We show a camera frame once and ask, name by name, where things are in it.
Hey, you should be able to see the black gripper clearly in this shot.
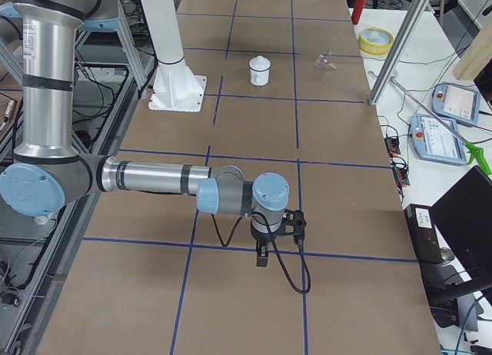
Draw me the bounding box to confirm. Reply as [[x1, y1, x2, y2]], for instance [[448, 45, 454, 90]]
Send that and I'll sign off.
[[251, 228, 274, 267]]

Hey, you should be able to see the white mug lid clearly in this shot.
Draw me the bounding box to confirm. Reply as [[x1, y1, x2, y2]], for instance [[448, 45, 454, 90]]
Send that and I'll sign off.
[[249, 55, 271, 71]]

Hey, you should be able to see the clear plastic funnel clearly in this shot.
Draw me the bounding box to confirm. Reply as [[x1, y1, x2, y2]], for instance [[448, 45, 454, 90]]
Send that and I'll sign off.
[[314, 51, 337, 71]]

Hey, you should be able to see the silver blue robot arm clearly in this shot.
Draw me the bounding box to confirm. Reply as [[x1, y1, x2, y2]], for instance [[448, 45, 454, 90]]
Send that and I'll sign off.
[[1, 0, 289, 267]]

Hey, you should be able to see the lower orange black connector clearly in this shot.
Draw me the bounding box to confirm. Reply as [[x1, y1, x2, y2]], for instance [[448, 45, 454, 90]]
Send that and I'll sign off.
[[392, 163, 410, 188]]

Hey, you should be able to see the orange black connector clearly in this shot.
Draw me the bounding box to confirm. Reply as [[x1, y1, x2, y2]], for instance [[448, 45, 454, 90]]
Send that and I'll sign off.
[[392, 163, 410, 188], [384, 136, 401, 156]]

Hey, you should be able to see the black computer box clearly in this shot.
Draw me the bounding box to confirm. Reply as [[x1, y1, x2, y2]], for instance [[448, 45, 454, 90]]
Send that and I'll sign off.
[[404, 204, 443, 264]]

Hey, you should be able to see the brown paper table cover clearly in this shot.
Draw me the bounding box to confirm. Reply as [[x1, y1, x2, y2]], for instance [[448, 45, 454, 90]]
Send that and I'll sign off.
[[37, 0, 440, 354]]

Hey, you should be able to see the upper orange black connector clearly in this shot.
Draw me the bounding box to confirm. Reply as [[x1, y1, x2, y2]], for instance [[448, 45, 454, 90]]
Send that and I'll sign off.
[[384, 136, 401, 156]]

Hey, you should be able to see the white enamel mug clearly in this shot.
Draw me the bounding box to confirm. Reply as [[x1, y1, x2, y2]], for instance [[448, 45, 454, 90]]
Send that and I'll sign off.
[[249, 65, 270, 86]]

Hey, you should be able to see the black monitor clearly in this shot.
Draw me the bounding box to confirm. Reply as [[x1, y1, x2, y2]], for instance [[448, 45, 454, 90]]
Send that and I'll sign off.
[[430, 166, 492, 277]]

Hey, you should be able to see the lower teach pendant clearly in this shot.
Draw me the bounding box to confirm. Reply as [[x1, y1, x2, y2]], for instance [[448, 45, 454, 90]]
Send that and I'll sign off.
[[410, 113, 467, 165]]

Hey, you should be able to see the teach pendant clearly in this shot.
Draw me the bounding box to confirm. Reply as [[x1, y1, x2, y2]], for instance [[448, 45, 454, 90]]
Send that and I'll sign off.
[[431, 82, 480, 127], [410, 113, 467, 165]]

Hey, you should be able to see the upper teach pendant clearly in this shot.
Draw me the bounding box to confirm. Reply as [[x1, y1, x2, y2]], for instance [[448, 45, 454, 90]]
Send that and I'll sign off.
[[431, 82, 480, 127]]

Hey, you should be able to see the yellow tape roll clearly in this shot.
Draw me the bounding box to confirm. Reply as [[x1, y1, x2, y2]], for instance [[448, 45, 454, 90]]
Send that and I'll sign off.
[[357, 27, 394, 55]]

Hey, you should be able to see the red cylinder can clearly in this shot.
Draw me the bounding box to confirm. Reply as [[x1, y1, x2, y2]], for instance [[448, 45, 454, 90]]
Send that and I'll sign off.
[[351, 0, 367, 25]]

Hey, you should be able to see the wooden board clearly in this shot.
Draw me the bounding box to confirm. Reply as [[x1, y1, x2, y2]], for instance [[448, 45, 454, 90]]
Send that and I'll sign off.
[[453, 21, 491, 81]]

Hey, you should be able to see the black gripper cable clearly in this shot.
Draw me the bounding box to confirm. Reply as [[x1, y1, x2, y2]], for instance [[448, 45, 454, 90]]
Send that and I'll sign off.
[[210, 211, 311, 294]]

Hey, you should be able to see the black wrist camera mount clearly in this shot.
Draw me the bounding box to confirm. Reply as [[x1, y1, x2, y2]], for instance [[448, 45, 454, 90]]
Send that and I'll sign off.
[[274, 209, 307, 244]]

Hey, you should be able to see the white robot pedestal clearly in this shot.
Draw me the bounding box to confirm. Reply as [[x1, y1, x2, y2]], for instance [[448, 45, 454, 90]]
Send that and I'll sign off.
[[141, 0, 207, 113]]

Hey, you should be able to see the green handled air gun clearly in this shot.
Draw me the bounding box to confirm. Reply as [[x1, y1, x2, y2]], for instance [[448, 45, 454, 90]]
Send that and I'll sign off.
[[389, 76, 491, 176]]

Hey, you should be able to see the aluminium frame post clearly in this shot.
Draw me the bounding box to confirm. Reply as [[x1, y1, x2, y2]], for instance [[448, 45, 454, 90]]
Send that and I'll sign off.
[[368, 0, 430, 105]]

